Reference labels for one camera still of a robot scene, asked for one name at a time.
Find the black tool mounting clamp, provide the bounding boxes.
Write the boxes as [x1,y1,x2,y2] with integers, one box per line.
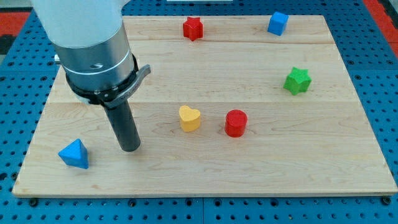
[65,55,151,109]

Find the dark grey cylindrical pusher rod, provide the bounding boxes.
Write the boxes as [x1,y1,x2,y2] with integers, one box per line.
[104,101,141,152]

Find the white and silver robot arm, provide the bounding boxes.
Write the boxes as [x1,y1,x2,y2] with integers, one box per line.
[32,0,150,152]

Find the yellow heart block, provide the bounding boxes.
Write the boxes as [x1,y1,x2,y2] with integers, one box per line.
[179,105,201,132]

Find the blue triangle block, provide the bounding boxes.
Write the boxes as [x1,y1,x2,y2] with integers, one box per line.
[58,139,89,169]

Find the red star block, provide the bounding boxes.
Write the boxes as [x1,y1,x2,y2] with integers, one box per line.
[183,17,203,41]

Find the wooden board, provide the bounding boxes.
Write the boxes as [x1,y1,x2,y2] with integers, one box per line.
[12,16,397,198]

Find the red cylinder block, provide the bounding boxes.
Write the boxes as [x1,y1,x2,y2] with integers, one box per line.
[224,110,248,138]

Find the green star block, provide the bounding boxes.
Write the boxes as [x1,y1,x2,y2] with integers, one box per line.
[283,67,312,95]

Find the blue cube block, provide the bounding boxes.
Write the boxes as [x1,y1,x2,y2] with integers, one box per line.
[267,12,289,36]

